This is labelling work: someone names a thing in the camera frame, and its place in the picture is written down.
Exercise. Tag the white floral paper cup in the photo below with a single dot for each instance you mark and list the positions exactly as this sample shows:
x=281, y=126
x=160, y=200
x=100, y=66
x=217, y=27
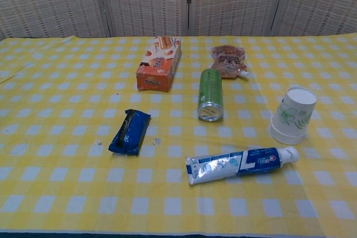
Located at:
x=295, y=109
x=284, y=139

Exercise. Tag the green drink can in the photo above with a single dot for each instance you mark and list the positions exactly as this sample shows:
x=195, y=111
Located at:
x=209, y=90

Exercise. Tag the small white paper scrap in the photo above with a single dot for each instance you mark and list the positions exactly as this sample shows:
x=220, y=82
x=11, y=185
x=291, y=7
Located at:
x=98, y=142
x=157, y=140

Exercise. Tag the orange biscuit box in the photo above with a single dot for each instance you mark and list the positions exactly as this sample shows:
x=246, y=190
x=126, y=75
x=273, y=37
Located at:
x=159, y=65

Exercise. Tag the blue snack packet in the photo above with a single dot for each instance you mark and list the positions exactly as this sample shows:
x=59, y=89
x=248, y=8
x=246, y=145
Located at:
x=134, y=132

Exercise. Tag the orange spout pouch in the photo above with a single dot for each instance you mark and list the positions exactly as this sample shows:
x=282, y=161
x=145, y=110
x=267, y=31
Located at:
x=227, y=59

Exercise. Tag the blue white toothpaste tube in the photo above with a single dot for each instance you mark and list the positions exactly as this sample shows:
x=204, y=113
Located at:
x=237, y=162

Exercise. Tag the woven folding screen panel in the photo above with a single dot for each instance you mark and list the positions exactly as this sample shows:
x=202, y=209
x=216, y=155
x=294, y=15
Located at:
x=47, y=1
x=145, y=1
x=240, y=1
x=323, y=1

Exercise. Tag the yellow checked tablecloth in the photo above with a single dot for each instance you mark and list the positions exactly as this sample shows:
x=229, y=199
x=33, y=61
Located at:
x=329, y=82
x=69, y=109

